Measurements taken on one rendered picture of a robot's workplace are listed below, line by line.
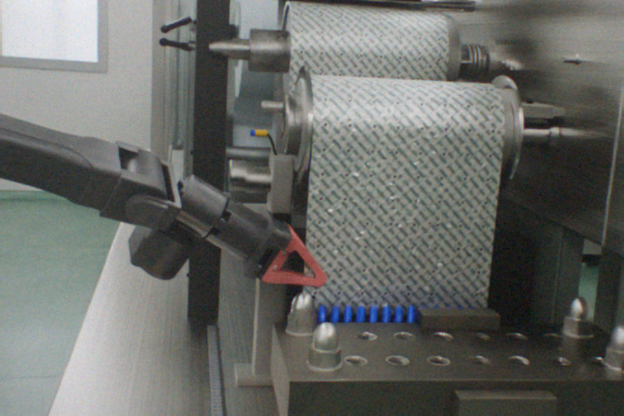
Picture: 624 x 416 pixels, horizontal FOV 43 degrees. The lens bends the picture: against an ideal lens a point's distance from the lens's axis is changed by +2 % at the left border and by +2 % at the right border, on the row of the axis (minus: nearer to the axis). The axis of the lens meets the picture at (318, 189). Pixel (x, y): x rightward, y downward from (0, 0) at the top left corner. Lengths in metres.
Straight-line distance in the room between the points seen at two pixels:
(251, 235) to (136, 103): 5.62
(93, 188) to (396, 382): 0.37
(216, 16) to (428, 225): 0.48
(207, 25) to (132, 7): 5.25
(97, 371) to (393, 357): 0.45
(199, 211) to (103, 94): 5.64
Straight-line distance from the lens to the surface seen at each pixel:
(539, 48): 1.14
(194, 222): 0.91
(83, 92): 6.54
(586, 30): 1.03
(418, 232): 0.97
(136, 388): 1.08
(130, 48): 6.49
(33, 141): 0.84
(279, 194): 1.00
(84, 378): 1.12
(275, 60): 1.20
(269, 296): 1.05
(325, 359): 0.80
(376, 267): 0.97
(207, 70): 1.24
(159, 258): 0.94
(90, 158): 0.85
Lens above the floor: 1.35
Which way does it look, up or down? 10 degrees down
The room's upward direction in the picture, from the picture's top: 4 degrees clockwise
